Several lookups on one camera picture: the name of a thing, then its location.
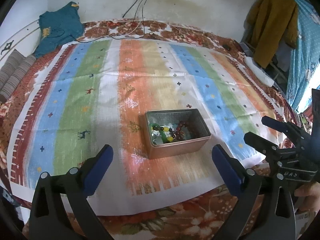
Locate red bead bracelet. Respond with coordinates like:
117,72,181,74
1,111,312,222
172,120,192,142

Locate yellow brown bead bracelet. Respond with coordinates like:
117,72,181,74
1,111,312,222
152,125,178,144

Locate metal jewelry tin box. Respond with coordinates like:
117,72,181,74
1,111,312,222
142,109,211,159

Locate person right hand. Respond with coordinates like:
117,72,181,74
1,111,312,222
294,182,320,212

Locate brown floral bedsheet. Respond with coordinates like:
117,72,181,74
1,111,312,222
1,21,300,239

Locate blue dotted hanging cloth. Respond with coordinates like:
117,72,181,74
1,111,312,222
286,0,320,113

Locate small black object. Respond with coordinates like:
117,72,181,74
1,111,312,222
222,44,231,51

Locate green bangle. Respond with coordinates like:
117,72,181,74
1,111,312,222
150,123,167,145

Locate mustard hanging garment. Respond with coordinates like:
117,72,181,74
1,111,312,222
247,0,298,68

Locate striped colourful mat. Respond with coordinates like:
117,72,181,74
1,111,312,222
7,39,285,216

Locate striped grey pillow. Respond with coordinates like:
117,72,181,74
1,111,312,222
1,49,36,104

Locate teal sweater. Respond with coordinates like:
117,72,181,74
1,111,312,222
34,2,84,59

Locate black cable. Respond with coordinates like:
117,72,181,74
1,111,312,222
51,0,161,43

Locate white cable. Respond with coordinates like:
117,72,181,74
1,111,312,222
109,21,143,40

